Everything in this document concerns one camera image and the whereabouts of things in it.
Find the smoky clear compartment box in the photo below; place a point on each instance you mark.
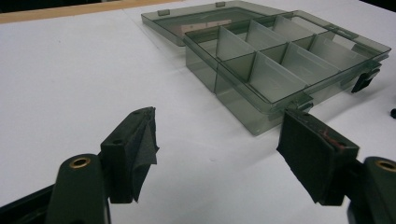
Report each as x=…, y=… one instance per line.
x=264, y=62

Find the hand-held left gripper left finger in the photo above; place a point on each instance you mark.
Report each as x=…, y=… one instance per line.
x=127, y=155

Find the wooden table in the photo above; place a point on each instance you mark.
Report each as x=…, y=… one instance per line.
x=46, y=14

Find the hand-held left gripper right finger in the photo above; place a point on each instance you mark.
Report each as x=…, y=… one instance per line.
x=314, y=155

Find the small black screw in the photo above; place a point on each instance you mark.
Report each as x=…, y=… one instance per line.
x=393, y=113

